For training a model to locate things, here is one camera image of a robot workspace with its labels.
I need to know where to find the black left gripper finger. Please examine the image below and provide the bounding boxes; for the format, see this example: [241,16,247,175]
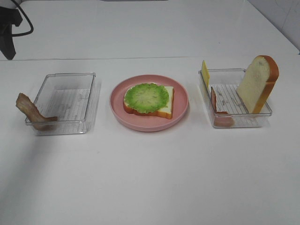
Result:
[0,33,16,60]

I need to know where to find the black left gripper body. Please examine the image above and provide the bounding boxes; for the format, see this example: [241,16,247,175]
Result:
[0,7,21,35]

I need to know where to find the brown bacon strip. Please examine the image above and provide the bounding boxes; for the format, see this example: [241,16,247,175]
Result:
[16,93,58,131]

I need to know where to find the green lettuce leaf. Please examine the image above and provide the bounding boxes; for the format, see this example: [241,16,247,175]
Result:
[124,82,170,114]

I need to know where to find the bread slice from tray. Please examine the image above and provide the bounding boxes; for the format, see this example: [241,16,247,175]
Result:
[123,82,175,120]

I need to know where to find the yellow cheese slice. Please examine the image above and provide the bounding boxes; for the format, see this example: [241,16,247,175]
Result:
[201,60,210,89]

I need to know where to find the clear plastic tray left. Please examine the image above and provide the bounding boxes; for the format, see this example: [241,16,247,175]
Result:
[25,72,101,135]

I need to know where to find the clear plastic tray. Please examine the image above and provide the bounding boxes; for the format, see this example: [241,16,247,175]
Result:
[198,68,272,128]
[25,72,101,135]

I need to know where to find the pink round plate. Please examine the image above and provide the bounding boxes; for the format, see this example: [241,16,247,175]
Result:
[110,75,189,132]

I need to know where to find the clear plastic tray right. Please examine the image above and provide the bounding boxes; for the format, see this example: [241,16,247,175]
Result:
[198,68,272,128]

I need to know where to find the bread slice in right tray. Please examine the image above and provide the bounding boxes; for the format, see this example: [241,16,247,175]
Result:
[237,55,279,113]

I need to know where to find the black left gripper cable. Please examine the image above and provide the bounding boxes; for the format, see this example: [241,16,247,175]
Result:
[10,0,34,37]

